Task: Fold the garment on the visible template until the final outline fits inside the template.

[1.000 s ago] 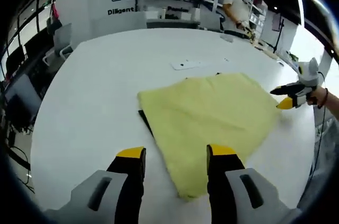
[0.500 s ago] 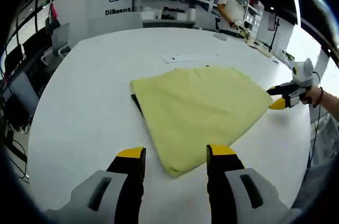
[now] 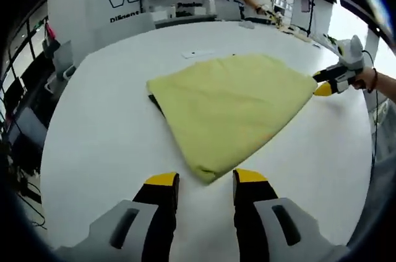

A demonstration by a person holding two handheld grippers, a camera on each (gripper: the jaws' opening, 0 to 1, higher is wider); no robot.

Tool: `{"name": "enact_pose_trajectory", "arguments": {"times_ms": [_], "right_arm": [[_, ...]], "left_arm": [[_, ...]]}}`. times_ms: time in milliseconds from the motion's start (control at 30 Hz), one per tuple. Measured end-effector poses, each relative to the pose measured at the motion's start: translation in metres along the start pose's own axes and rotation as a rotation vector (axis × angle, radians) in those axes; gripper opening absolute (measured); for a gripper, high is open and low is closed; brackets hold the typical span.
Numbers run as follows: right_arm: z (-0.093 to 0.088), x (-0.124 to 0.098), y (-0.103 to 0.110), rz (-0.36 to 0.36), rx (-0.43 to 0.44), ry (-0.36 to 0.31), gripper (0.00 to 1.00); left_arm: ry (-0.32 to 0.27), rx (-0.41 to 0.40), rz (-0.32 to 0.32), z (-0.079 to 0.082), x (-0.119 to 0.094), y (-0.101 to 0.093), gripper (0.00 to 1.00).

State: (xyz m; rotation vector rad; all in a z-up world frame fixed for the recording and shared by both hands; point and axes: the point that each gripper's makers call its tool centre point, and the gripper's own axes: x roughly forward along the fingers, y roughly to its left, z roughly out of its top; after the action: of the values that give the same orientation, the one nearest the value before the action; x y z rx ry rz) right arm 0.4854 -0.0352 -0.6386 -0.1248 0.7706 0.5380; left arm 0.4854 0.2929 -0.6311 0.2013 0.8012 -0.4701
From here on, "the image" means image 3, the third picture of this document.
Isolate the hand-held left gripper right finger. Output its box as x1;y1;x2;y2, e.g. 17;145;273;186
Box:
232;168;350;262

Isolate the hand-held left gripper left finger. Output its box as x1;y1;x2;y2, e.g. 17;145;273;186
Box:
57;172;181;262

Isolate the yellow black blue garment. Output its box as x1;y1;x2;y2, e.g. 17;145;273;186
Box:
145;53;318;186

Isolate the person's right hand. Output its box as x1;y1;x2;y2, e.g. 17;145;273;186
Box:
351;68;377;91

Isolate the beige cloth item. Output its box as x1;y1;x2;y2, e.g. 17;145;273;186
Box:
292;32;312;43

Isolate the black tripod stand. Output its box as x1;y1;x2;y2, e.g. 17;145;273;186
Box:
301;0;317;38

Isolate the white shelf with boxes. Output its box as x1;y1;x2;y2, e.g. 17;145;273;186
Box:
272;0;295;24

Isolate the grey chair back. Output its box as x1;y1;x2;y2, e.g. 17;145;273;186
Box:
216;1;246;22

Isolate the white table power strip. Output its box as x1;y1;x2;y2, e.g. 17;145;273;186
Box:
181;48;215;59

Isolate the grey white office chair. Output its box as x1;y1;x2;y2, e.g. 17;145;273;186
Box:
45;40;77;93

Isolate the hanging dark bag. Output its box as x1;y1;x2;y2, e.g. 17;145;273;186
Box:
41;22;61;59

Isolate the dark bead bracelet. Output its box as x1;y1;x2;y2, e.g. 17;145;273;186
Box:
366;68;379;94

